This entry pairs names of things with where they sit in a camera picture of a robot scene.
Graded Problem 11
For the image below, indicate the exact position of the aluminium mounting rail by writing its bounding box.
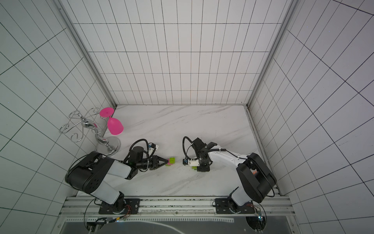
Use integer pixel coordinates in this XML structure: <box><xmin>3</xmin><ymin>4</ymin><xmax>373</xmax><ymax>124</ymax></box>
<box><xmin>60</xmin><ymin>196</ymin><xmax>295</xmax><ymax>219</ymax></box>

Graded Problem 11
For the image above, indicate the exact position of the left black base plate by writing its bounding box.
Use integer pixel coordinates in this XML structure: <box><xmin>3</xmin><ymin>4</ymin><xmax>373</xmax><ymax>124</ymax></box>
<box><xmin>98</xmin><ymin>199</ymin><xmax>141</xmax><ymax>215</ymax></box>

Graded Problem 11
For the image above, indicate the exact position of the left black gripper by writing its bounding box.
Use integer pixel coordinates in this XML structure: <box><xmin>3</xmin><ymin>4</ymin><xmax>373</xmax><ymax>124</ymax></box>
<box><xmin>137</xmin><ymin>155</ymin><xmax>168</xmax><ymax>171</ymax></box>

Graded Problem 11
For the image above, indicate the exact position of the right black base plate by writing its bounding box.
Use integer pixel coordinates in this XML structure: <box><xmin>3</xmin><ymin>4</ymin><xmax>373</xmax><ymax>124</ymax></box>
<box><xmin>212</xmin><ymin>198</ymin><xmax>255</xmax><ymax>215</ymax></box>

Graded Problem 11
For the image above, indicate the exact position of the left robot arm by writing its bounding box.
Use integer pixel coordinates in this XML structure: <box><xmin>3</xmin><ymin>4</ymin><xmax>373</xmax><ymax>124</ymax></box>
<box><xmin>65</xmin><ymin>146</ymin><xmax>169</xmax><ymax>214</ymax></box>

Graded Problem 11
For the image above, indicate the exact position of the pink plastic wine glass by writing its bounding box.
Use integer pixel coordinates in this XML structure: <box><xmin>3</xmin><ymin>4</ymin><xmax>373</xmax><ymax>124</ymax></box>
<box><xmin>99</xmin><ymin>107</ymin><xmax>124</xmax><ymax>136</ymax></box>

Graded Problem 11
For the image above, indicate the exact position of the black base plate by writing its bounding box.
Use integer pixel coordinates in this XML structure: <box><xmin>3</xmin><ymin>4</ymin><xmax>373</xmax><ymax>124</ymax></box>
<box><xmin>98</xmin><ymin>199</ymin><xmax>141</xmax><ymax>215</ymax></box>
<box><xmin>212</xmin><ymin>198</ymin><xmax>255</xmax><ymax>215</ymax></box>

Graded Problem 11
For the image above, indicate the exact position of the silver wire glass rack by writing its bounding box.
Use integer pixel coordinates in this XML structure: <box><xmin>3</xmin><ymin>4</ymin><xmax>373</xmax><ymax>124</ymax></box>
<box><xmin>59</xmin><ymin>107</ymin><xmax>122</xmax><ymax>156</ymax></box>

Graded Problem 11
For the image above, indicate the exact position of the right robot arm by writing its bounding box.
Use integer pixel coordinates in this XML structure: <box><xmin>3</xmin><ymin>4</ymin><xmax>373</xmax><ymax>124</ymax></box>
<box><xmin>183</xmin><ymin>137</ymin><xmax>277</xmax><ymax>209</ymax></box>

